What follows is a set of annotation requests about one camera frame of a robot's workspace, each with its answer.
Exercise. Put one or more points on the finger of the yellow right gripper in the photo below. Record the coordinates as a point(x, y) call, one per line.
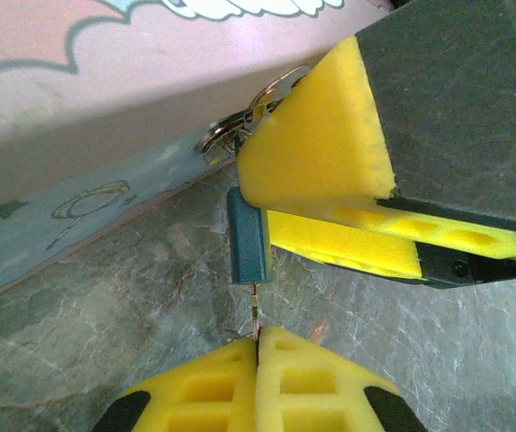
point(352, 245)
point(442, 112)

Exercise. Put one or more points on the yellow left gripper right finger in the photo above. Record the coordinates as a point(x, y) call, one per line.
point(311, 396)

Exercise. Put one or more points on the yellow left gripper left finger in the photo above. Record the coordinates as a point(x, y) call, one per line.
point(203, 405)

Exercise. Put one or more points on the copper key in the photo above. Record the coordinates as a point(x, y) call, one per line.
point(254, 310)

